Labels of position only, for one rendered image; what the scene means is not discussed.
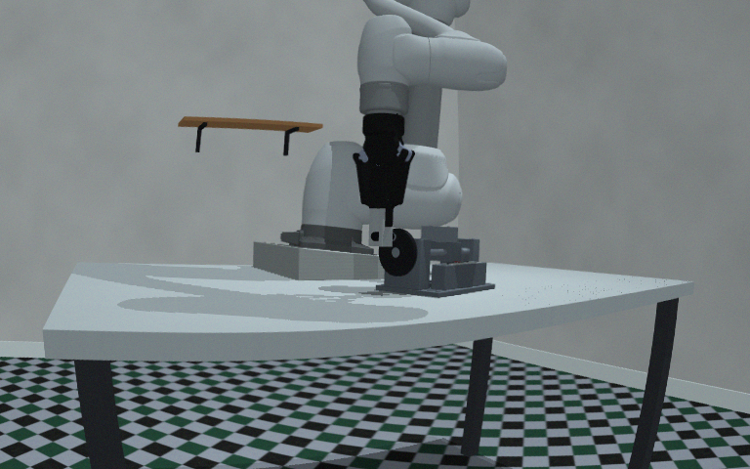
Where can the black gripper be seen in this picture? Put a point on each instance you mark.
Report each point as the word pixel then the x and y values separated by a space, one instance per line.
pixel 382 183

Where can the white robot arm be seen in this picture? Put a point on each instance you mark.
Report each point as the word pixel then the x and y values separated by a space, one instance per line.
pixel 390 58

